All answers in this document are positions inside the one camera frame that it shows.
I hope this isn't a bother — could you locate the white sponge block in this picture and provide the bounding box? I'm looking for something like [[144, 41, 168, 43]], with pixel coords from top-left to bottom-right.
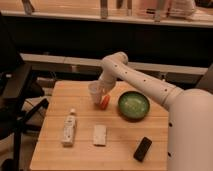
[[93, 125, 107, 146]]

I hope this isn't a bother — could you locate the green ceramic bowl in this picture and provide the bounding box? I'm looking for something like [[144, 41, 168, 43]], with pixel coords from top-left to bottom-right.
[[118, 91, 150, 120]]

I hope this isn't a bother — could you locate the white plastic bottle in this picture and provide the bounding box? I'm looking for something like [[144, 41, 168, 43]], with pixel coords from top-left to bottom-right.
[[61, 108, 77, 147]]

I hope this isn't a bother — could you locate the black phone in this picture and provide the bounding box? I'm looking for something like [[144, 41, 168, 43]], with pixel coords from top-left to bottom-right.
[[133, 137, 152, 162]]

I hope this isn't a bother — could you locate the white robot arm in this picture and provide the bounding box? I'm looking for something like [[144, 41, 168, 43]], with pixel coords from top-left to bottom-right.
[[99, 52, 213, 171]]

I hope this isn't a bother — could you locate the black office chair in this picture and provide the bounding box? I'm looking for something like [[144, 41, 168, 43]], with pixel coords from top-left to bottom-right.
[[0, 12, 49, 171]]

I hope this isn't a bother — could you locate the orange carrot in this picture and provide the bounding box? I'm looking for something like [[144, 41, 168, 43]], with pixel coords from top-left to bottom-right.
[[100, 95, 110, 110]]

